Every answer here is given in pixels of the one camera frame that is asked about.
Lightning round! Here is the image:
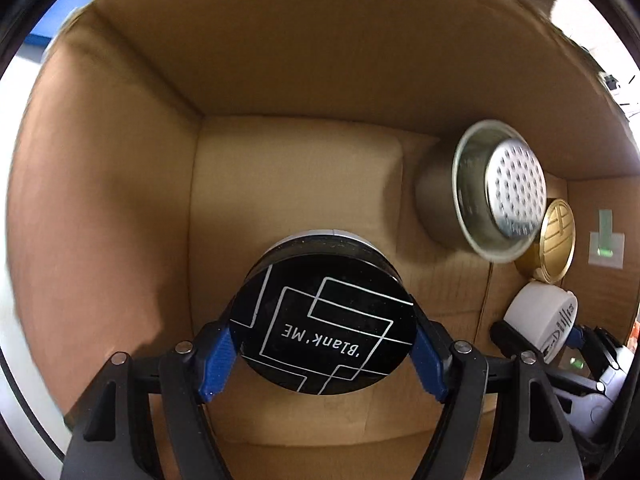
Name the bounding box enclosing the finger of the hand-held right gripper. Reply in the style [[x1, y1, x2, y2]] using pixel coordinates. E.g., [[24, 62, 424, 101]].
[[490, 321, 543, 361], [567, 325, 626, 386]]

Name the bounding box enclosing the black round compact case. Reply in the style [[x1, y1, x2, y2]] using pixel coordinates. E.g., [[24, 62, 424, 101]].
[[227, 229, 417, 395]]

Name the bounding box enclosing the white green label sticker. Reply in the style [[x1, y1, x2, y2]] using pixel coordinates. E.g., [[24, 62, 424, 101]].
[[589, 208, 626, 268]]

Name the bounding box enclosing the white round jar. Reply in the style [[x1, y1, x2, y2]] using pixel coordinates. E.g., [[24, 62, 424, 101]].
[[502, 281, 579, 365]]

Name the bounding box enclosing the gold round tin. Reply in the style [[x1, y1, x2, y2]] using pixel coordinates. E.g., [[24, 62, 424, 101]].
[[515, 198, 576, 282]]

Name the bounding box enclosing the cardboard box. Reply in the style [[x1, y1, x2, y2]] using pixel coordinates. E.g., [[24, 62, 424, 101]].
[[6, 0, 640, 447]]

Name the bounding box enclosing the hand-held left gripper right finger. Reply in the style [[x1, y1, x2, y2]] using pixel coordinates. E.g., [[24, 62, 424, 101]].
[[407, 314, 586, 480]]

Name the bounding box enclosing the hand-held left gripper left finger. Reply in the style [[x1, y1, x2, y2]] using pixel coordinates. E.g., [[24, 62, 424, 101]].
[[61, 323, 240, 480]]

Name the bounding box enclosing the silver metal tin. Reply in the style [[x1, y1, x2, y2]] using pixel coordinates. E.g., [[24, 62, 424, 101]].
[[415, 120, 547, 262]]

